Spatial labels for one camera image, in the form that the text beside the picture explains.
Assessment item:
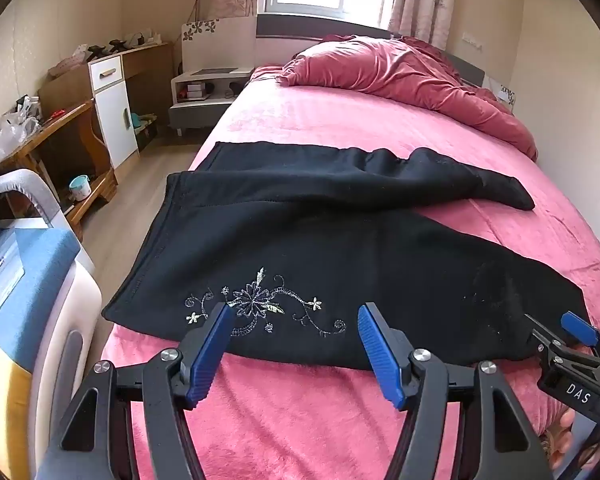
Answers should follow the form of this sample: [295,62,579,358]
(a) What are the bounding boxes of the dark storage box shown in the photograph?
[136,120,159,152]

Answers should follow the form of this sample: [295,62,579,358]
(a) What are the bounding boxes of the clear plastic bag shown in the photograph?
[0,109,42,162]

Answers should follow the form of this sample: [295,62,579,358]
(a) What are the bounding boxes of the black embroidered pants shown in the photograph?
[101,141,592,372]

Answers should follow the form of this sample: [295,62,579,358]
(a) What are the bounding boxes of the person's right hand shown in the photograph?
[547,405,600,473]

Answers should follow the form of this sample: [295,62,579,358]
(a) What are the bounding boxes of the wooden desk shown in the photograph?
[37,41,175,131]

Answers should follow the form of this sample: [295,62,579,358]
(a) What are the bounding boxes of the white cabinet with drawer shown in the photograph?
[88,52,140,170]

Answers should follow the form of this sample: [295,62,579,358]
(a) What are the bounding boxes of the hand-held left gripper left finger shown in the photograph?
[45,302,236,480]

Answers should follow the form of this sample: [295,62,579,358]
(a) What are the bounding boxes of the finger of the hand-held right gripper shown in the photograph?
[524,313,572,361]
[560,311,600,361]

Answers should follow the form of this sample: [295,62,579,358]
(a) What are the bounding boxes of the woven basket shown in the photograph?
[48,57,89,79]

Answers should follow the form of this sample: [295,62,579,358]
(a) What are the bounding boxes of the grey headboard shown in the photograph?
[256,13,486,86]

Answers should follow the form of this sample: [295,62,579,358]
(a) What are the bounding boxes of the white nightstand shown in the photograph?
[168,66,255,136]

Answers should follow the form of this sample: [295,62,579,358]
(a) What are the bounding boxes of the blue yellow grey sofa chair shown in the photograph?
[0,169,103,480]

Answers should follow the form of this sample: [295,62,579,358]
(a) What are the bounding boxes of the bed with pink blanket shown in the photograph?
[100,62,600,480]

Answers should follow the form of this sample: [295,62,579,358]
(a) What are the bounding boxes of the teal and white cup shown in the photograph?
[69,175,91,202]

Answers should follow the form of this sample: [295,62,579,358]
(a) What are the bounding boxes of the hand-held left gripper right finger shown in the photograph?
[357,302,553,480]

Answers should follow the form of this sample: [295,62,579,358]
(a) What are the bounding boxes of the dark pink duvet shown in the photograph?
[276,35,539,162]

